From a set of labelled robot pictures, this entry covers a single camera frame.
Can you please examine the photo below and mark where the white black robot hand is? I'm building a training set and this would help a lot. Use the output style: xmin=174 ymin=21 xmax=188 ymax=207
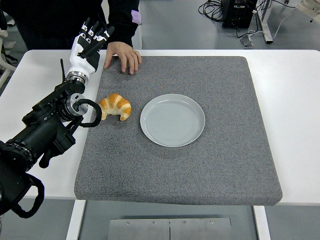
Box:
xmin=66 ymin=16 xmax=116 ymax=76

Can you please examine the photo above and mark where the person's hand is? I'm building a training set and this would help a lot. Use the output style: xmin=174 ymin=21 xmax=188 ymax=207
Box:
xmin=103 ymin=41 xmax=143 ymax=75

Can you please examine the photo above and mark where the golden croissant bread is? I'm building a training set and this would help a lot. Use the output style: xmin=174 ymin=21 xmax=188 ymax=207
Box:
xmin=98 ymin=93 xmax=133 ymax=122

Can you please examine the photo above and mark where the grey round plate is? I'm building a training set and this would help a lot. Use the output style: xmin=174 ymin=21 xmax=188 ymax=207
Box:
xmin=139 ymin=93 xmax=206 ymax=148

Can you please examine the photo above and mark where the person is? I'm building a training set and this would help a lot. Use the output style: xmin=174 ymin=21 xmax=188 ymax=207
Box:
xmin=0 ymin=0 xmax=142 ymax=51

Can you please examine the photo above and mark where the white chair base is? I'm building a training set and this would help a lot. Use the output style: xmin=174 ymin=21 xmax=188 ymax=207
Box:
xmin=0 ymin=9 xmax=18 ymax=88

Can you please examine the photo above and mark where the black computer tower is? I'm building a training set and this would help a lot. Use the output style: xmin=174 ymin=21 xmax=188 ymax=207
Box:
xmin=221 ymin=0 xmax=258 ymax=29

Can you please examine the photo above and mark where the grey foot pedal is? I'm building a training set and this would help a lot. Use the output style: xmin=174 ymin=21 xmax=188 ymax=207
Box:
xmin=239 ymin=34 xmax=256 ymax=48

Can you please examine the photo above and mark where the grey fabric mat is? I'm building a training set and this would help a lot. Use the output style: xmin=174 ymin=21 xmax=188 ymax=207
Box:
xmin=74 ymin=55 xmax=284 ymax=207

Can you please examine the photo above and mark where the white desk leg with foot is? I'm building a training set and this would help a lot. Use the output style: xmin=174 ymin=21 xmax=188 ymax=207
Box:
xmin=255 ymin=0 xmax=274 ymax=45

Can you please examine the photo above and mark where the white table leg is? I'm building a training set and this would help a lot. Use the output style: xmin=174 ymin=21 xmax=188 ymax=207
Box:
xmin=252 ymin=205 xmax=272 ymax=240
xmin=65 ymin=199 xmax=87 ymax=240

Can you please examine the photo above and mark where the black cable bundle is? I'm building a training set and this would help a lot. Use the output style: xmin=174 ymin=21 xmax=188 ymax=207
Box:
xmin=198 ymin=0 xmax=225 ymax=24

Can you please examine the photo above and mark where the white cable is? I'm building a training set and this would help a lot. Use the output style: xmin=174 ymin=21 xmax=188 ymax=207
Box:
xmin=236 ymin=9 xmax=305 ymax=41

